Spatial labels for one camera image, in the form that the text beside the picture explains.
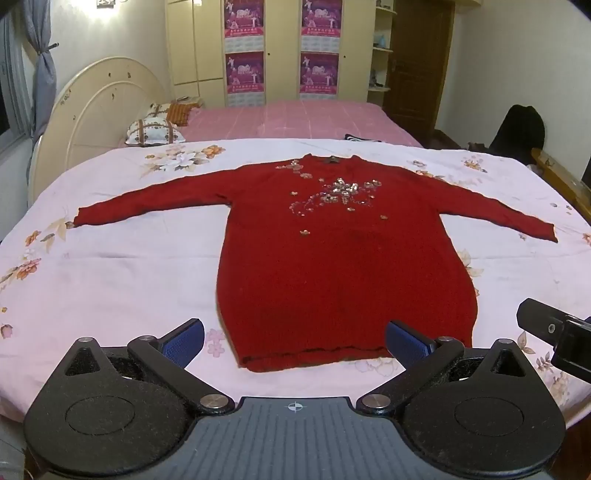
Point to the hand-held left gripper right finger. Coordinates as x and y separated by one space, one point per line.
406 345

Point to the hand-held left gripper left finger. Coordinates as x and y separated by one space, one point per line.
184 345

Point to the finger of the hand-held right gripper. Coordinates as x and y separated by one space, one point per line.
538 321

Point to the red sequined sweater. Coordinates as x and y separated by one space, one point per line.
346 277

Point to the white floral blanket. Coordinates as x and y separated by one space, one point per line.
115 277

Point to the black and white cloth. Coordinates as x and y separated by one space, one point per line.
362 137

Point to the large checked pillow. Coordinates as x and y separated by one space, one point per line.
152 131

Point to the orange striped pillow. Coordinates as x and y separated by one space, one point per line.
182 113

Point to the cream round headboard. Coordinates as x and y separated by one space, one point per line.
92 120

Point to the pink bed sheet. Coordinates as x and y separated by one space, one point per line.
300 120

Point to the pink calendar poster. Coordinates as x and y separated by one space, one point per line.
319 74
244 21
322 21
244 74

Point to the brown wooden door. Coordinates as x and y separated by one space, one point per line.
418 64

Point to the cream shelf unit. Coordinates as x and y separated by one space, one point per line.
382 60

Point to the grey tied curtain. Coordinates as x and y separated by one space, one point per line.
44 69

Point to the cream wardrobe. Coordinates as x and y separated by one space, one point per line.
281 46

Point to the wooden furniture frame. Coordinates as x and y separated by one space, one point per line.
556 168

